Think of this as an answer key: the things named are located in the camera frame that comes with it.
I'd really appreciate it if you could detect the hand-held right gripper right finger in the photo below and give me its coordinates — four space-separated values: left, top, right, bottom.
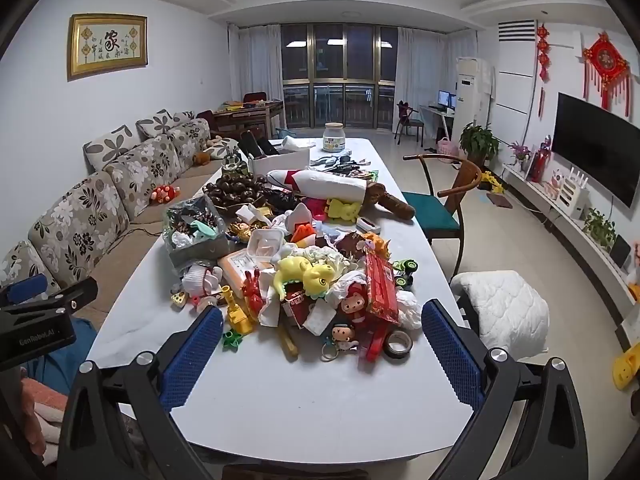
422 299 589 480

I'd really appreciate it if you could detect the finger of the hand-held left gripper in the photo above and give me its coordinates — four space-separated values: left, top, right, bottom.
0 274 49 307
0 276 99 319

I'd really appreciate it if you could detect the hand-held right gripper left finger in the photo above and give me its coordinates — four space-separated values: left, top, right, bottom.
57 305 224 480

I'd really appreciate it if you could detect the dark teal cloth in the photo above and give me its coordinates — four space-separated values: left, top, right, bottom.
25 316 98 396

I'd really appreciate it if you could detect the yellow toy brick vehicle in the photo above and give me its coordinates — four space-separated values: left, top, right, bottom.
220 285 256 336

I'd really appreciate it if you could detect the pale quilted blanket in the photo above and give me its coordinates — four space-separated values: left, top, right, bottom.
450 270 551 361

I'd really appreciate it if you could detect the black tape roll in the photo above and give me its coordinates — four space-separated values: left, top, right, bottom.
382 330 414 361

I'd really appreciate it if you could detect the white knitted item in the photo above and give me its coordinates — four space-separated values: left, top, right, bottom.
182 265 224 296

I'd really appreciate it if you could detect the red plastic piece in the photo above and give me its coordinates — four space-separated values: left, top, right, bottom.
357 322 394 365

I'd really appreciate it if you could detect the floral patterned sofa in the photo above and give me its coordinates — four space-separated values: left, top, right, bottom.
0 110 241 331

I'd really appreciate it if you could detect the red toy lobster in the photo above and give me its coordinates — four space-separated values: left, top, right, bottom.
242 267 266 316

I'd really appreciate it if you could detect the green toy car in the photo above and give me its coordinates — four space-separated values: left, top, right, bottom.
392 258 420 291

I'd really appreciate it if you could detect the yellow wooden stick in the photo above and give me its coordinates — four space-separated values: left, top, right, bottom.
277 320 300 360

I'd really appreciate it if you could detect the long red packet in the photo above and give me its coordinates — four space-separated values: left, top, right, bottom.
364 250 401 325

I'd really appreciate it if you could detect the orange flat packet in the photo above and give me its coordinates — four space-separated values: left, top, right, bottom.
217 249 274 286

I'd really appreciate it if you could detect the grey box of small items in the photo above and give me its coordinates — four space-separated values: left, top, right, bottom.
162 195 241 269

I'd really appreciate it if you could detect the red monkey toy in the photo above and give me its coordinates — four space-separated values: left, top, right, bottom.
340 282 369 324

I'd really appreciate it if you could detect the clear plastic container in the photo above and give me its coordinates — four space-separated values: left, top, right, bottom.
247 228 286 264

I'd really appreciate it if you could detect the gold figurine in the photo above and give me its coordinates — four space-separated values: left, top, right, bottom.
230 220 256 244

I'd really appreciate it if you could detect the red plush toy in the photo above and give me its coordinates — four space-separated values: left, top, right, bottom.
150 184 182 206

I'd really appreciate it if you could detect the yellow toy dinosaur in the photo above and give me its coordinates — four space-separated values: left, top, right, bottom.
270 256 346 306

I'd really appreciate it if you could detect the wooden chair with teal seat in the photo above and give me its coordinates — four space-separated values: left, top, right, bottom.
402 154 484 281

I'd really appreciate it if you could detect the floral throw pillow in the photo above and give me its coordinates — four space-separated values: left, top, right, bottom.
82 125 147 173
136 109 177 139

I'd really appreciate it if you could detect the white low television cabinet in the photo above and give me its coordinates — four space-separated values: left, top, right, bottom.
502 162 640 351

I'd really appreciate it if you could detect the orange plastic toy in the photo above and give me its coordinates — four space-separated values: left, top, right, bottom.
290 223 319 249

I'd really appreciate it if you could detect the yellow slipper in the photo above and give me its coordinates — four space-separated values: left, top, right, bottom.
614 345 640 391

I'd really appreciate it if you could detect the yellow toy excavator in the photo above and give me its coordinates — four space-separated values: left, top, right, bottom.
477 170 504 194

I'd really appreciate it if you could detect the yellow plastic toy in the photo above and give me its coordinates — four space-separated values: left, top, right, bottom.
326 199 362 221

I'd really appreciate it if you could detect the small potted green plant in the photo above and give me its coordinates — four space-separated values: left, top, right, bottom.
582 208 617 251

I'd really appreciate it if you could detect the white router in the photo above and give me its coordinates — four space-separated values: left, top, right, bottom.
555 167 591 220

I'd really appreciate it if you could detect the red fire extinguisher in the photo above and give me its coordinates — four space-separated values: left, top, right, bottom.
529 135 554 184

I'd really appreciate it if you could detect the white open box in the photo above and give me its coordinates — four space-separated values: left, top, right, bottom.
247 149 311 176

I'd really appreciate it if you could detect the white red rocket plush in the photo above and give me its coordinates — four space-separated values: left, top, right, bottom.
265 167 371 206

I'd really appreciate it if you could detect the small purple flower plant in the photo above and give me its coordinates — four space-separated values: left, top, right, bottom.
509 141 532 171

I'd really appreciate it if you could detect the large potted green plant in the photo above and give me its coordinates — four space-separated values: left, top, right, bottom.
459 122 501 166

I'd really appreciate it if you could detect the pile of small tools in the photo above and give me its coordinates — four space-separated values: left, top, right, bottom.
310 155 381 181

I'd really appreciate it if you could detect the dark folding chair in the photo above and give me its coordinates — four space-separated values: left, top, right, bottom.
395 101 426 144

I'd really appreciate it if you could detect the white computer desk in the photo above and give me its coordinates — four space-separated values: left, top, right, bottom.
419 105 456 142

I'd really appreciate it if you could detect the white lidded jar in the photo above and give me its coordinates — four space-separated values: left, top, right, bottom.
322 122 350 154

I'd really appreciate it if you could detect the gold framed calligraphy picture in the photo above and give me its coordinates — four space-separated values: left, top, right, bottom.
67 12 149 82

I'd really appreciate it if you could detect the dark wooden desk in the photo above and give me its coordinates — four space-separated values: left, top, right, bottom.
212 101 286 134

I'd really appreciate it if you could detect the black flat television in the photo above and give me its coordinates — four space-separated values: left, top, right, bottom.
551 91 640 209

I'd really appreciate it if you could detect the white standing air conditioner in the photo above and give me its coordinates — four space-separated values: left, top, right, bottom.
452 56 494 136

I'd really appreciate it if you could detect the white curtain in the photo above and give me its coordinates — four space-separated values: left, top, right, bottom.
395 27 479 131
227 24 284 136

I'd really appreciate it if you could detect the window with railing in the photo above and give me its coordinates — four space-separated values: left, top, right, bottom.
280 24 399 131

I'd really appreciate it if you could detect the doll keychain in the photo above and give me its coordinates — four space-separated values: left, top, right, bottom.
320 322 360 363

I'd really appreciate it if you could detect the red hanging ornament string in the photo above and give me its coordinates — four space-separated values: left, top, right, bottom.
536 22 552 84

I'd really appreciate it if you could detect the striped wall air vent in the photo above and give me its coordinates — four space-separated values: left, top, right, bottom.
498 19 536 44

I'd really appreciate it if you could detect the red knot wall decoration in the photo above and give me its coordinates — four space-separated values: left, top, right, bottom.
581 32 631 111

